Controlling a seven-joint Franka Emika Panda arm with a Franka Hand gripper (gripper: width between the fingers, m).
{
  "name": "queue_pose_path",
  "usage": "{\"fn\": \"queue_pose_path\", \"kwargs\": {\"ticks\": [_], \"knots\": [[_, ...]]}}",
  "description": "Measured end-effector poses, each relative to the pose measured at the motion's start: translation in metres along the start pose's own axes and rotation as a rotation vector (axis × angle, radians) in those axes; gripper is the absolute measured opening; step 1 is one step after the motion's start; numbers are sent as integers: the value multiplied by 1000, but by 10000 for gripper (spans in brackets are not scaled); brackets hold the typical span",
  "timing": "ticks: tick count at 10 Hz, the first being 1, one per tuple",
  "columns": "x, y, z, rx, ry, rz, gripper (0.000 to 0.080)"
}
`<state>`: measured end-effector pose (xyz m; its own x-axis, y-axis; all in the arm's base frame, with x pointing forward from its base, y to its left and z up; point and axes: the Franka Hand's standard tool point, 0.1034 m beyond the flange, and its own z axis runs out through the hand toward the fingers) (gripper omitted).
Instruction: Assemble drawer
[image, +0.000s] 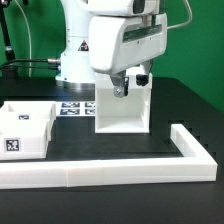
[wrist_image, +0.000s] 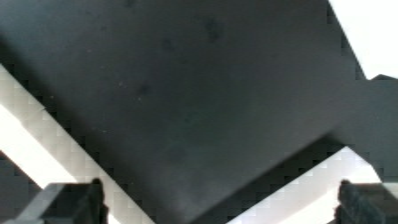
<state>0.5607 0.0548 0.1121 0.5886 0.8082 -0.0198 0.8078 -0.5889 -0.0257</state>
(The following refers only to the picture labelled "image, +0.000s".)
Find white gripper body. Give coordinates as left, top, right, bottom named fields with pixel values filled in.
left=89, top=14, right=167, bottom=75

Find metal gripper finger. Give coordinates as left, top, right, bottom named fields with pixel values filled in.
left=110, top=71, right=129, bottom=98
left=136, top=61, right=152, bottom=86

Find white drawer cabinet frame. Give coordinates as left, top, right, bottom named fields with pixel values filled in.
left=95, top=67, right=152, bottom=133

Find white drawer box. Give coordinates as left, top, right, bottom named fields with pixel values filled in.
left=0, top=101, right=56, bottom=129
left=0, top=120, right=51, bottom=160

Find white front drawer box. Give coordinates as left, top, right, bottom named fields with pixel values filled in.
left=0, top=120, right=51, bottom=160

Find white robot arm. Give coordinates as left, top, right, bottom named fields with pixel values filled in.
left=56, top=0, right=167, bottom=97

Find white marker tag sheet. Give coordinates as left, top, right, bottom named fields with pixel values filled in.
left=56, top=101, right=95, bottom=117

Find white L-shaped border fence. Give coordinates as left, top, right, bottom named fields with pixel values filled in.
left=0, top=124, right=217, bottom=189

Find black base cables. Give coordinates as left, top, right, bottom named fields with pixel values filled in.
left=0, top=58, right=63, bottom=76

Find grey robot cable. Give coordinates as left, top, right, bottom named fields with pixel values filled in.
left=13, top=0, right=33, bottom=78

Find black camera stand pole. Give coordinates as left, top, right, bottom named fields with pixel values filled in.
left=0, top=0, right=18, bottom=78

